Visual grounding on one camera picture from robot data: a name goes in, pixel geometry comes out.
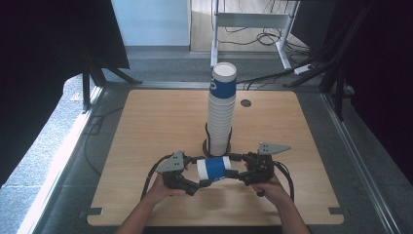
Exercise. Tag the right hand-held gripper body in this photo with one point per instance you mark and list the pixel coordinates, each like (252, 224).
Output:
(261, 169)

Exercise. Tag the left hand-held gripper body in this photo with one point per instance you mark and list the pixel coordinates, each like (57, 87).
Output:
(172, 164)

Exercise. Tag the stack of white paper cups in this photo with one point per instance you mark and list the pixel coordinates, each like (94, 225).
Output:
(220, 126)

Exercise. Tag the person's right hand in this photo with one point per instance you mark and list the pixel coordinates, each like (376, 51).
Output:
(274, 193)

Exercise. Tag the person's left hand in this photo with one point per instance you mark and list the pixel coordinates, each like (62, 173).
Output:
(159, 193)

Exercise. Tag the round dark table grommet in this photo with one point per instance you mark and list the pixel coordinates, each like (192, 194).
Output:
(245, 103)

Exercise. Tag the black metal stand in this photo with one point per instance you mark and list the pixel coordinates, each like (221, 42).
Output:
(86, 87)
(339, 94)

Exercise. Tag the white power strip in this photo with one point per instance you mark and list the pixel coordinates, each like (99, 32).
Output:
(303, 69)

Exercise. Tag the black curtain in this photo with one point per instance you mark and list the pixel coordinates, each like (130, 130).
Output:
(383, 81)
(32, 65)

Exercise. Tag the aluminium floor rail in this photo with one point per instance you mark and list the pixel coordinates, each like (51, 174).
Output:
(61, 159)
(357, 162)

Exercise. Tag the white metal desk frame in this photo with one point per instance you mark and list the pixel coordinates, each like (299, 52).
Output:
(250, 20)

